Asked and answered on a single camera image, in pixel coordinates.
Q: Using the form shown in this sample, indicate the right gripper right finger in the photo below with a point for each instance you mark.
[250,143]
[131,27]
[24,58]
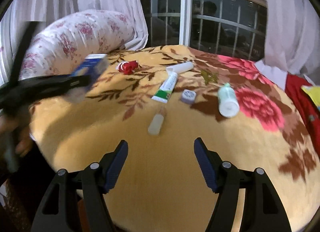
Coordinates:
[263,209]

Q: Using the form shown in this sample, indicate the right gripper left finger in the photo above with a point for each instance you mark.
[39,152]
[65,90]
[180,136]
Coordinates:
[58,210]

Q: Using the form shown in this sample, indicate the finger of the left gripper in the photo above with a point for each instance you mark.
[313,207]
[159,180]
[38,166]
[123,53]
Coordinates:
[79,81]

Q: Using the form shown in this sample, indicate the blue white medicine box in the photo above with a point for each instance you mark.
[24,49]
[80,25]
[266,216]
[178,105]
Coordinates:
[93,66]

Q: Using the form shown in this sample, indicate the red white wrapper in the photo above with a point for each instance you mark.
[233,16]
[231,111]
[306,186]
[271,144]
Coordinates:
[128,67]

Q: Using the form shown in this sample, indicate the green white toothpaste tube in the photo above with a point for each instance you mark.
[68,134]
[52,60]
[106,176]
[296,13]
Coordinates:
[164,92]

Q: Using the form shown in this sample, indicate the small clear vial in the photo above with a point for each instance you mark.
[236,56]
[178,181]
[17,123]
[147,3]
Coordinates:
[157,122]

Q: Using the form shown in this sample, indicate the white cylinder tube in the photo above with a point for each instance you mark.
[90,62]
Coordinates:
[180,68]

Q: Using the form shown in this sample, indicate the small white green bottle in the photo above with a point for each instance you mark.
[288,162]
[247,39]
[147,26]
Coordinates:
[228,103]

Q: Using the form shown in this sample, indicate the person left hand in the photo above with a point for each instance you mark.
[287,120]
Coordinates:
[25,142]

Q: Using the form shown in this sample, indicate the floral rolled quilt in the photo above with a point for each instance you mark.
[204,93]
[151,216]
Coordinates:
[64,44]

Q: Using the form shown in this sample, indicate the floral yellow plush blanket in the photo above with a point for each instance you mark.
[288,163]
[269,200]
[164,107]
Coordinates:
[161,186]

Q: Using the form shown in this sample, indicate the left sheer curtain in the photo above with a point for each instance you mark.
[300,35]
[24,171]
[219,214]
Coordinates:
[75,4]

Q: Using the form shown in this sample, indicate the sheer curtain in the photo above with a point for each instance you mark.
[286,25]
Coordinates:
[291,43]
[75,4]

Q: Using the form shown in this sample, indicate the red cloth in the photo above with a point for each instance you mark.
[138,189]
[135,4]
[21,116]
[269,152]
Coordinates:
[307,109]

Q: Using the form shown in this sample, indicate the green plastic wrapper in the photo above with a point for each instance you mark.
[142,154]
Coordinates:
[209,77]

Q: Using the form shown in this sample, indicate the yellow pillow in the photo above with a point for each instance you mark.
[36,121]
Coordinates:
[314,93]

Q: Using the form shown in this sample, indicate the white framed window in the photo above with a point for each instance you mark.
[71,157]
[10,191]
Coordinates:
[228,27]

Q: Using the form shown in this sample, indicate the right sheer curtain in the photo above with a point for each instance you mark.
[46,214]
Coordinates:
[291,43]

